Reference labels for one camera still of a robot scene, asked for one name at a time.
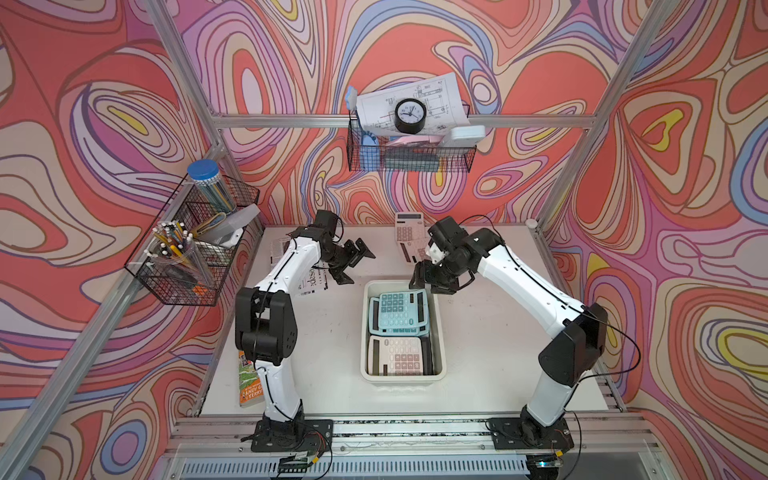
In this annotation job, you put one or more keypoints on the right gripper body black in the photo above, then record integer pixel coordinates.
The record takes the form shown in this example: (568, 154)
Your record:
(442, 276)

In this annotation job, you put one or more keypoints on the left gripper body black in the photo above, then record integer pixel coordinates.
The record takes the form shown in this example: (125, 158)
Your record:
(343, 255)

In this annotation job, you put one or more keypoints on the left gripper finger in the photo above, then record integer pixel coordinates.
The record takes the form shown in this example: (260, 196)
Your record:
(341, 278)
(362, 251)

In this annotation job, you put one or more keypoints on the light blue calculator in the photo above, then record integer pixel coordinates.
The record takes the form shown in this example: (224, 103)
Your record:
(404, 313)
(373, 316)

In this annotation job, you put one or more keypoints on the pink calculator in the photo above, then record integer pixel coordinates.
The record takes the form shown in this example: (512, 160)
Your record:
(409, 226)
(395, 356)
(414, 251)

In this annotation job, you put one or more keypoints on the black calculator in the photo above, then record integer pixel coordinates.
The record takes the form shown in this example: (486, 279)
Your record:
(427, 356)

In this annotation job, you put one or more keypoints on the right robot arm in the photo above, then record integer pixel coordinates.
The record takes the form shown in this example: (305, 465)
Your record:
(577, 332)

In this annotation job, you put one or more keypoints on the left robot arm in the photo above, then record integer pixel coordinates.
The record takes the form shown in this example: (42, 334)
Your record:
(266, 329)

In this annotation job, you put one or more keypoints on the white plastic storage box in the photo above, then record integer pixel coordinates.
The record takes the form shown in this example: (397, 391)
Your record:
(376, 288)

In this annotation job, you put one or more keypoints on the pink calculator back top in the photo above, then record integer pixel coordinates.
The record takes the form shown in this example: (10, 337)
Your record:
(409, 226)

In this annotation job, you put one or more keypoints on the white stapler in basket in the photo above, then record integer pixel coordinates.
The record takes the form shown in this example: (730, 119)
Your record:
(227, 232)

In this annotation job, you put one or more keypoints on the black round clock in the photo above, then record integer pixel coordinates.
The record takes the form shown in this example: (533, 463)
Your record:
(410, 116)

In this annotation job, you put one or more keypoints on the orange paperback book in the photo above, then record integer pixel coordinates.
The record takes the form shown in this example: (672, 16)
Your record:
(249, 386)

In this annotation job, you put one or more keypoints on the white rounded device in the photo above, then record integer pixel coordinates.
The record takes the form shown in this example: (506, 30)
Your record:
(465, 136)

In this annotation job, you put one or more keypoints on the blue lid pencil jar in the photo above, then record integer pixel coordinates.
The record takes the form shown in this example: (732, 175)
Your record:
(206, 175)

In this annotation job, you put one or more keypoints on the white paper drawing sheet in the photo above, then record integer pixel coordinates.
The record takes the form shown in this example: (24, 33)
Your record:
(428, 107)

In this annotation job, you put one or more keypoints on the clear cup of pencils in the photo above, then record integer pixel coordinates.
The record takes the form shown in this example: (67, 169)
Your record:
(173, 248)

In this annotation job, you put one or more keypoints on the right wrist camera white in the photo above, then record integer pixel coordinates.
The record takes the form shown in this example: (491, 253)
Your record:
(434, 252)

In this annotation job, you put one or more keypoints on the black wire basket back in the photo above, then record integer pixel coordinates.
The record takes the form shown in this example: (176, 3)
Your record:
(369, 153)

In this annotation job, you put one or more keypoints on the black wire basket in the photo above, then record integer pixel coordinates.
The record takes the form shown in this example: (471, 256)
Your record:
(187, 205)
(369, 153)

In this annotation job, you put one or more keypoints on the black wire basket left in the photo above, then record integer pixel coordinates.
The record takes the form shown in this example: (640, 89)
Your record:
(187, 205)

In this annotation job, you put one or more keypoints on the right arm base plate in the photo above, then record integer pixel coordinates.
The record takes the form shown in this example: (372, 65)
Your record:
(518, 434)

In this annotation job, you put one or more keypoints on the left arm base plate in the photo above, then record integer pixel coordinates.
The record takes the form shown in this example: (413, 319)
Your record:
(292, 437)

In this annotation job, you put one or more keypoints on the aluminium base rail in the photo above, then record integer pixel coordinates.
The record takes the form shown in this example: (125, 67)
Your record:
(593, 445)

